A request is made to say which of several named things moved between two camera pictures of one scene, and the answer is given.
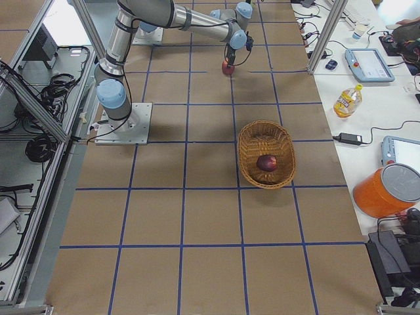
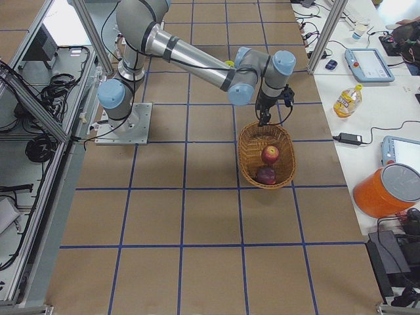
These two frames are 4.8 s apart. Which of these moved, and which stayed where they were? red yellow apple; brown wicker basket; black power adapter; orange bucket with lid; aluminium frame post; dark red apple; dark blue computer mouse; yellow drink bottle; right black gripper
Moved: dark red apple; red yellow apple; right black gripper
Stayed: brown wicker basket; black power adapter; yellow drink bottle; orange bucket with lid; dark blue computer mouse; aluminium frame post
